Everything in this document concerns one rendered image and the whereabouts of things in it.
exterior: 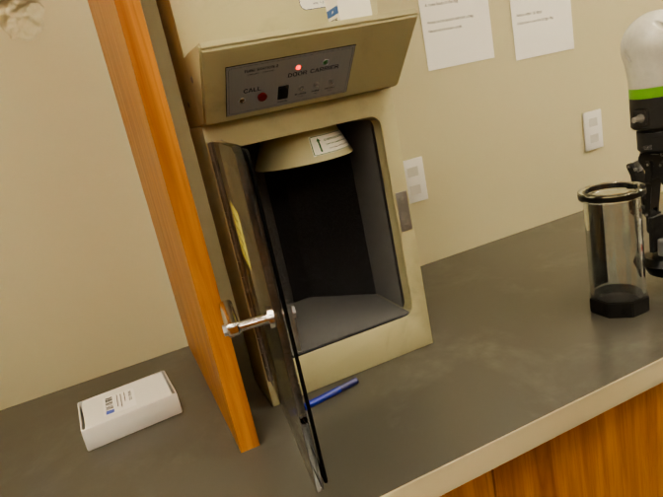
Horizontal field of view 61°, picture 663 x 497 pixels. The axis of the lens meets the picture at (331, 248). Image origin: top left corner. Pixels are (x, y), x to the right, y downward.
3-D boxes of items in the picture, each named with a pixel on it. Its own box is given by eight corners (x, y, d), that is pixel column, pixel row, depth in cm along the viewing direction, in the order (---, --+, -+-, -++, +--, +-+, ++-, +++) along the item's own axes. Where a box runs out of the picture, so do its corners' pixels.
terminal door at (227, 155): (276, 382, 92) (215, 138, 81) (326, 498, 63) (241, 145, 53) (271, 384, 92) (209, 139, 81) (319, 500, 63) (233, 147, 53)
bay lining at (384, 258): (243, 319, 116) (198, 148, 106) (354, 280, 124) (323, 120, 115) (279, 360, 93) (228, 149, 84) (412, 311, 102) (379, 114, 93)
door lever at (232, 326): (261, 305, 70) (257, 286, 69) (275, 331, 61) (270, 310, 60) (219, 318, 69) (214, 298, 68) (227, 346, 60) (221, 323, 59)
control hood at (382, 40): (199, 126, 82) (182, 56, 79) (392, 86, 93) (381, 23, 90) (216, 124, 71) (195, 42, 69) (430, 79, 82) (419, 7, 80)
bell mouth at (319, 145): (244, 170, 105) (237, 140, 103) (330, 148, 110) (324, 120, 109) (271, 175, 89) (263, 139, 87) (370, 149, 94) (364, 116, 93)
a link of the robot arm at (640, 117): (705, 86, 96) (656, 90, 105) (656, 100, 93) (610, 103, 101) (705, 121, 98) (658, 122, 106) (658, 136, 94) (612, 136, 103)
